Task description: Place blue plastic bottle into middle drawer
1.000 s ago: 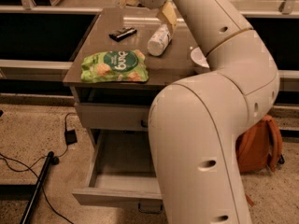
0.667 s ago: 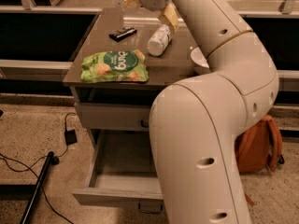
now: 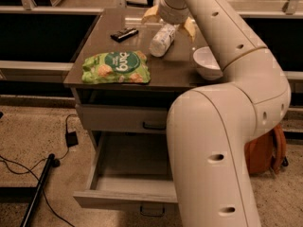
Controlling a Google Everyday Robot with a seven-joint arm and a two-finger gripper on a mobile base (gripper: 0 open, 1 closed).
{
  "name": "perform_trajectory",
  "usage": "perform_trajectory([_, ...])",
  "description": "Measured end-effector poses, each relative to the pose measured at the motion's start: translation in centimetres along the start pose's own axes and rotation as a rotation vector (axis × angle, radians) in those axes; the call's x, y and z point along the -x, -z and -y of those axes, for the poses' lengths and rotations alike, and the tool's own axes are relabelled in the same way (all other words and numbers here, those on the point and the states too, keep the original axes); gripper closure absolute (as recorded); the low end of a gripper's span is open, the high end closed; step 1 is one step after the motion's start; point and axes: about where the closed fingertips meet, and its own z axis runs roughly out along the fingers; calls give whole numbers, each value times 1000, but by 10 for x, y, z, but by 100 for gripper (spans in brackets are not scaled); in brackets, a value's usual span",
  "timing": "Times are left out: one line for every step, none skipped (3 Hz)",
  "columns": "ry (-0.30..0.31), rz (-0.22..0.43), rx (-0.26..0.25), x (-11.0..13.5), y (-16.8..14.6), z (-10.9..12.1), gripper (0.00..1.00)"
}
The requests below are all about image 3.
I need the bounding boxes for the black chocolate bar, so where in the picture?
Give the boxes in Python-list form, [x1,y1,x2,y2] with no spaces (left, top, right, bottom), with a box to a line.
[111,27,138,43]

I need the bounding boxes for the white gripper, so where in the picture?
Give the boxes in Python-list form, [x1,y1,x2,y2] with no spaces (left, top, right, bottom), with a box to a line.
[141,0,196,43]

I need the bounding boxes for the green snack bag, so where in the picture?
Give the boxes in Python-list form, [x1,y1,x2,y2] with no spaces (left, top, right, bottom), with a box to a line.
[81,50,151,84]

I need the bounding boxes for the black cable on floor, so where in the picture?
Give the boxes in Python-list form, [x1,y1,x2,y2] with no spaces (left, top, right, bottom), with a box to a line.
[0,113,79,227]

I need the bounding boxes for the grey drawer cabinet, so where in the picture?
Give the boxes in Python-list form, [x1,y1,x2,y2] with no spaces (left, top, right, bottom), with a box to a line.
[64,9,206,217]

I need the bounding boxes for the black power adapter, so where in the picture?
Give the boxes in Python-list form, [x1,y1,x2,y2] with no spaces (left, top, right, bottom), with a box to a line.
[65,131,79,148]

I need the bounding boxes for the orange backpack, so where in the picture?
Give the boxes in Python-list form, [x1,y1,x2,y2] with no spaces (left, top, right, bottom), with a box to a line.
[244,124,287,174]

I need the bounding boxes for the closed grey top drawer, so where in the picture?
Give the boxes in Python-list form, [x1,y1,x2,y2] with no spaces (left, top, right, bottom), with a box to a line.
[76,104,168,133]

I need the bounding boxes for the white bowl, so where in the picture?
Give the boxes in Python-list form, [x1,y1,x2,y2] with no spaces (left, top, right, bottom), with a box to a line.
[193,46,223,80]

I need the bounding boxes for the open grey middle drawer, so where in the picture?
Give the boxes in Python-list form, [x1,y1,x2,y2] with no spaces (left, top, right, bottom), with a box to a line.
[74,132,178,217]

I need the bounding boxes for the blue plastic water bottle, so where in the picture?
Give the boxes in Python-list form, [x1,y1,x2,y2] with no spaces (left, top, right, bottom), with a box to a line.
[150,24,176,57]

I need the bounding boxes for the black metal floor bar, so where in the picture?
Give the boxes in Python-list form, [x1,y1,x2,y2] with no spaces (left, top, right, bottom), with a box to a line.
[20,153,55,227]

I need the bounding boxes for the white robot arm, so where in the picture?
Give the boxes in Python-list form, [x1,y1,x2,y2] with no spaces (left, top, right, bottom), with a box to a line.
[158,0,291,227]

